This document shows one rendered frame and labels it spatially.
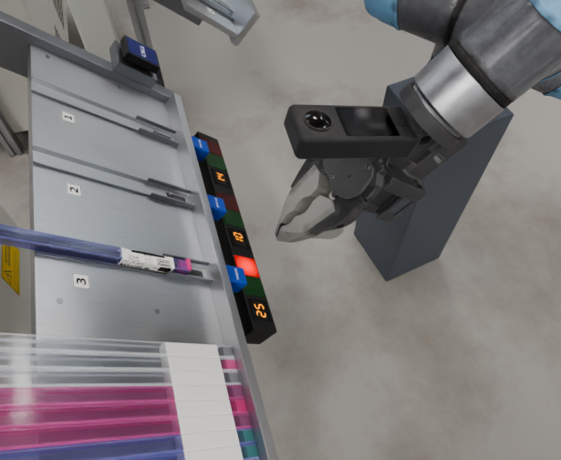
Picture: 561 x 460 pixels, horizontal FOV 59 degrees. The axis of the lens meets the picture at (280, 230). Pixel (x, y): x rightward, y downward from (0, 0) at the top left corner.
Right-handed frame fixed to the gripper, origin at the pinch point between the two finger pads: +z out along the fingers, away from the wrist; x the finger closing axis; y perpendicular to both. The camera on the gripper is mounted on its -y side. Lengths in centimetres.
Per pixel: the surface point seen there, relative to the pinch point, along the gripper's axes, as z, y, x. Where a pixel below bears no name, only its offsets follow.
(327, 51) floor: 20, 94, 125
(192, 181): 8.3, -3.2, 12.9
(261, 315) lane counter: 10.7, 4.6, -4.4
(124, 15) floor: 70, 39, 172
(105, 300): 9.4, -16.1, -5.3
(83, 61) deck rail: 8.9, -15.8, 29.6
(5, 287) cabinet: 42.8, -13.9, 16.1
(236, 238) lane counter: 10.8, 4.3, 7.2
